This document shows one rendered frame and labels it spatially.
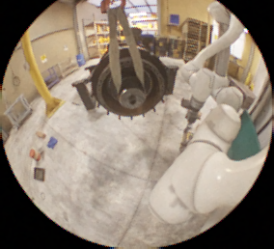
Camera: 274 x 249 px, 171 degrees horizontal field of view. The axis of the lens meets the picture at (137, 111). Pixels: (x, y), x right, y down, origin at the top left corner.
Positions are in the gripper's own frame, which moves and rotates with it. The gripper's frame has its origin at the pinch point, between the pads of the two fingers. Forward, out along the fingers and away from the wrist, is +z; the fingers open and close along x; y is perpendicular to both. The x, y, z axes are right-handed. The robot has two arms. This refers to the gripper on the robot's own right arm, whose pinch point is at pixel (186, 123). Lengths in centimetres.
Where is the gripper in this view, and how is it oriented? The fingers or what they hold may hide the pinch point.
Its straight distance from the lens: 67.3
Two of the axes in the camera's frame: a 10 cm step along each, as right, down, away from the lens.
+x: 4.1, -6.7, 6.2
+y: 9.1, 2.7, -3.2
